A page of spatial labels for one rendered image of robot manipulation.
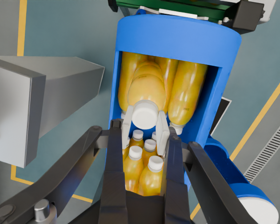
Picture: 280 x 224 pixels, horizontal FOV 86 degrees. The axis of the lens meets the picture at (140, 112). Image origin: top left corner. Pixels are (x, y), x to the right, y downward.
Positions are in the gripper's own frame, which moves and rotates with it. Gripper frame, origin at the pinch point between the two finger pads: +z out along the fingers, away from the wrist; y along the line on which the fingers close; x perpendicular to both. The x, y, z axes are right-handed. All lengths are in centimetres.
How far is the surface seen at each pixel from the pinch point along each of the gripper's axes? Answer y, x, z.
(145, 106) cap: -0.2, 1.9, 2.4
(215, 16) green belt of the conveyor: 20, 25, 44
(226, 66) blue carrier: 14.3, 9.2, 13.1
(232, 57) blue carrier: 15.1, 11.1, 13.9
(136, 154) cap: 0.3, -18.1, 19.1
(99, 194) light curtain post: -26, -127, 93
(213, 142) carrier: 52, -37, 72
